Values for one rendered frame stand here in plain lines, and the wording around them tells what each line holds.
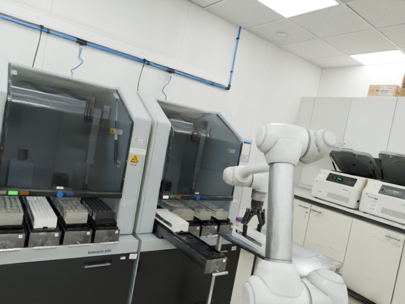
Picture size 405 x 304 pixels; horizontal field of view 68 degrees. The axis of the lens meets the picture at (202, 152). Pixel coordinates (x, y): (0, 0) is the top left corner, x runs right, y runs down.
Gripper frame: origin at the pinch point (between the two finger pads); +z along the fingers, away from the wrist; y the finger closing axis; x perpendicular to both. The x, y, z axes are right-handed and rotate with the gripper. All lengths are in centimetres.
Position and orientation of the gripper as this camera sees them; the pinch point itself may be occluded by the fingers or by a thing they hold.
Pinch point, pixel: (251, 232)
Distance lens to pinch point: 191.0
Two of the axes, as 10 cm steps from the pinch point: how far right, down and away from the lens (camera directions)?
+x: -5.3, -1.4, 8.3
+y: 8.3, 1.2, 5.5
